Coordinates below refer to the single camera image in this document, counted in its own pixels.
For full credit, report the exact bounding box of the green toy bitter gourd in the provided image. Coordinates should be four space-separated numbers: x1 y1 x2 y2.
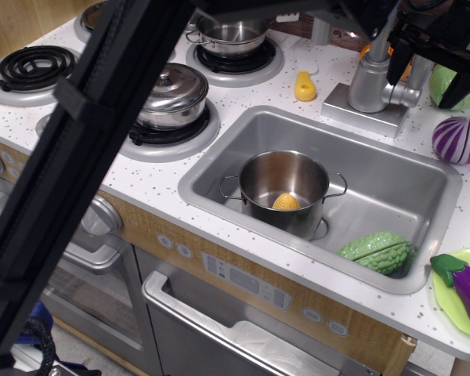
336 231 411 275

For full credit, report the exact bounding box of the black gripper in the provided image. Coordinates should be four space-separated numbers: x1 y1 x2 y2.
387 1 470 110

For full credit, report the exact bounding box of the silver toy faucet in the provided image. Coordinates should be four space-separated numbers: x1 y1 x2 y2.
321 12 410 138

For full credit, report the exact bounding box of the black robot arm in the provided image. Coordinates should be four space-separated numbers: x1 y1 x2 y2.
0 1 470 361

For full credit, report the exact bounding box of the lidded steel pot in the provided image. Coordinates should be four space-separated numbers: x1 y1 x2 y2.
136 63 209 130

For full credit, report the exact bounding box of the purple striped toy onion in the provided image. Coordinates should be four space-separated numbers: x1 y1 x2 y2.
432 117 470 165

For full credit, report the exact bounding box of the black coil burner left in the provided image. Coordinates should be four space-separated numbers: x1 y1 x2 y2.
0 45 77 92

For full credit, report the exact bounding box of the purple toy eggplant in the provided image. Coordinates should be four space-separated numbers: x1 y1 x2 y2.
430 255 470 319

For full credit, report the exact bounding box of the grey control panel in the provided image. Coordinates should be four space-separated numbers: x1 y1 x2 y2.
201 252 292 311

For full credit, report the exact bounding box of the silver stove knob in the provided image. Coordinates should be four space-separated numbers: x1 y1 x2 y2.
81 195 123 237

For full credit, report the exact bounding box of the silver dishwasher door handle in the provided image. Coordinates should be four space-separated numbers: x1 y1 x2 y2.
142 271 341 375

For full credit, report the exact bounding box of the silver faucet lever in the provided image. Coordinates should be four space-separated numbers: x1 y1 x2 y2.
381 55 434 108

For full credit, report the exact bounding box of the green toy cabbage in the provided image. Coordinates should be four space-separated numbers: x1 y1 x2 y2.
428 64 470 111

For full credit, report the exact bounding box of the silver oven door handle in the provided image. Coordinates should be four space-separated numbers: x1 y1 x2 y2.
0 190 123 275

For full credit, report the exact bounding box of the black cable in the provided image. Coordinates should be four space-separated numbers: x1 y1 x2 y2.
23 316 56 376

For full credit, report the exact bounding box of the light green plate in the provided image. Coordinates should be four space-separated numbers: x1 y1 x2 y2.
432 248 470 335

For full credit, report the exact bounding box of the orange toy fruit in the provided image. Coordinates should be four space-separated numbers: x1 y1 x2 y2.
358 44 412 81

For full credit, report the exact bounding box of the steel pot in sink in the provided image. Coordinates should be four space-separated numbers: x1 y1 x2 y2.
219 150 348 240

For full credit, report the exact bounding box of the yellow toy corn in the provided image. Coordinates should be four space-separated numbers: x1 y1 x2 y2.
272 193 301 211

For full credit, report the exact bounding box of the grey toy sink basin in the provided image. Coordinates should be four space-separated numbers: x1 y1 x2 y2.
179 106 462 295

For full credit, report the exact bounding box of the open steel pot on stove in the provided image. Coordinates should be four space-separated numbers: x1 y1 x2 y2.
186 16 269 59

